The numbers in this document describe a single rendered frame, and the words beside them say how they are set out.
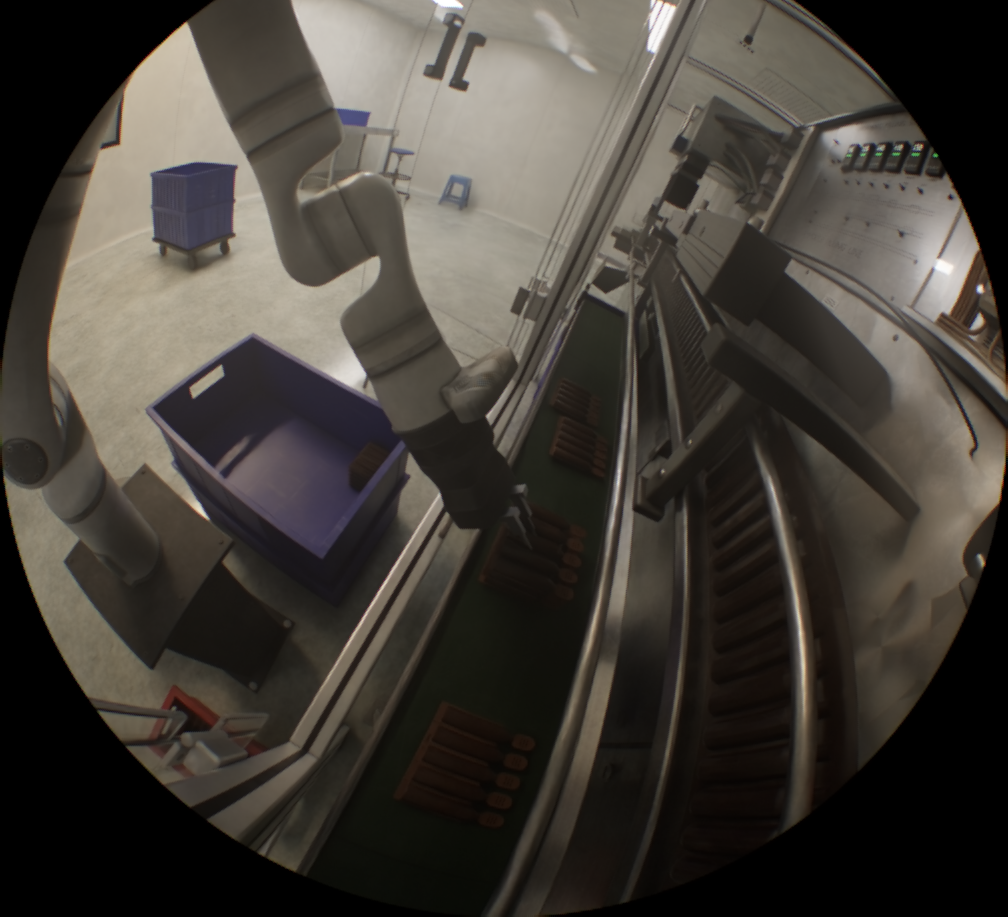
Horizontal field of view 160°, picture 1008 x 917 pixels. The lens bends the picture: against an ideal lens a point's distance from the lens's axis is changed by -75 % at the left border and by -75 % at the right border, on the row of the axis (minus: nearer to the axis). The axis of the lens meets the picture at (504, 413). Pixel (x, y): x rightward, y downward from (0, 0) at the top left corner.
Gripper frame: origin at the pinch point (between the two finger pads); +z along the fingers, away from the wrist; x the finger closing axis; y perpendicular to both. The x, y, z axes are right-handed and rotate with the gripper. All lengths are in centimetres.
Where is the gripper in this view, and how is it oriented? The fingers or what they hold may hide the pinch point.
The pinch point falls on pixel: (533, 541)
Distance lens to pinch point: 39.2
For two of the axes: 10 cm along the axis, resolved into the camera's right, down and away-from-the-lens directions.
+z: 4.0, 8.2, 4.0
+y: -8.7, 2.0, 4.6
